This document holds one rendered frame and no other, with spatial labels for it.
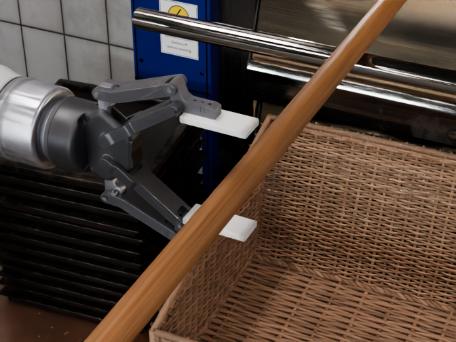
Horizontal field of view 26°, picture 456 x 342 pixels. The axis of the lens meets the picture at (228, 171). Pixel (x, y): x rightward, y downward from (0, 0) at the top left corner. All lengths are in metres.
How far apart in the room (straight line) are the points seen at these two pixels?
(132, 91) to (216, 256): 0.74
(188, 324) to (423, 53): 0.58
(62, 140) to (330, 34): 0.77
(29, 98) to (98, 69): 0.91
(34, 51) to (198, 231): 1.17
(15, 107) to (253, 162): 0.25
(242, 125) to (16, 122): 0.24
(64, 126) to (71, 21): 0.93
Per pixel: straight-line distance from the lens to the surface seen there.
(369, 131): 1.77
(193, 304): 1.60
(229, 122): 0.93
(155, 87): 0.94
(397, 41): 1.65
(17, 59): 2.05
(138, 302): 0.82
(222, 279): 1.70
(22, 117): 1.02
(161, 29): 1.35
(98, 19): 1.89
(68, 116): 1.01
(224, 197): 0.93
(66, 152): 1.01
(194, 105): 0.93
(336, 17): 1.67
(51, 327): 1.73
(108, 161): 1.01
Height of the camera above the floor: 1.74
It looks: 34 degrees down
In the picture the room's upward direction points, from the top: straight up
